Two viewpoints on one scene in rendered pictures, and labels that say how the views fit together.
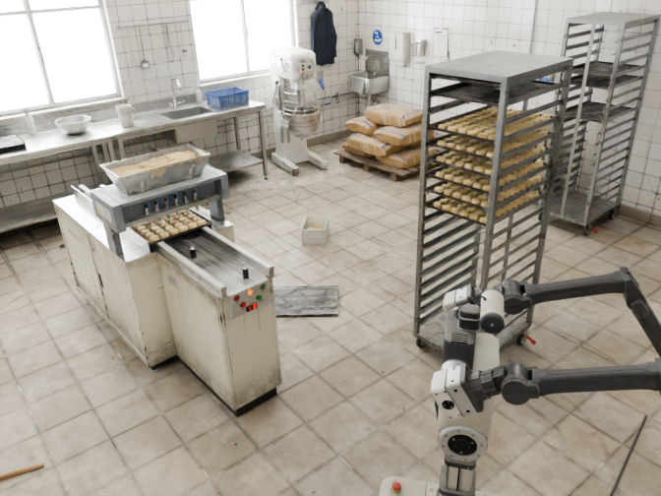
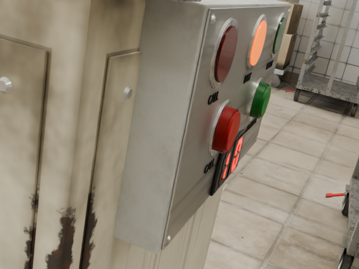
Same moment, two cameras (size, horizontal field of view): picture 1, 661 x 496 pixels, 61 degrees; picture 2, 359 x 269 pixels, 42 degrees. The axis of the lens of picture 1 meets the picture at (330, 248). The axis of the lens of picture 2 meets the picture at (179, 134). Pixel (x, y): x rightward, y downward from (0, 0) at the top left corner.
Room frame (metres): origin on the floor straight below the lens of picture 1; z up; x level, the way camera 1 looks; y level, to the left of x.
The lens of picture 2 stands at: (2.22, 0.63, 0.85)
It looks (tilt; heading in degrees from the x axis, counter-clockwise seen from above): 20 degrees down; 329
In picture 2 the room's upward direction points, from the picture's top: 11 degrees clockwise
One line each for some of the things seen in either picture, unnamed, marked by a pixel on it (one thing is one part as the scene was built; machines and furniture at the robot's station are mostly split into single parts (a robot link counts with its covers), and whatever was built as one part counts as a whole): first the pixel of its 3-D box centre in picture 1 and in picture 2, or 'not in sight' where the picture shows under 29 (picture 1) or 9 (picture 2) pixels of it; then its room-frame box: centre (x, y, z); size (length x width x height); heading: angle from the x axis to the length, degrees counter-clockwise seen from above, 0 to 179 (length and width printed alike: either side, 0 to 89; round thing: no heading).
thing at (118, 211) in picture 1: (164, 208); not in sight; (3.17, 0.99, 1.01); 0.72 x 0.33 x 0.34; 130
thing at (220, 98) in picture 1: (227, 97); not in sight; (6.45, 1.10, 0.95); 0.40 x 0.30 x 0.14; 130
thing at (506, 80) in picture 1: (488, 240); not in sight; (2.66, -0.84, 0.97); 0.03 x 0.03 x 1.70; 42
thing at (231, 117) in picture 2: not in sight; (221, 128); (2.45, 0.46, 0.76); 0.03 x 0.02 x 0.03; 130
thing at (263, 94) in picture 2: not in sight; (257, 100); (2.52, 0.38, 0.76); 0.03 x 0.02 x 0.03; 130
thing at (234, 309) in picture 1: (249, 297); (221, 94); (2.50, 0.43, 0.77); 0.24 x 0.04 x 0.14; 130
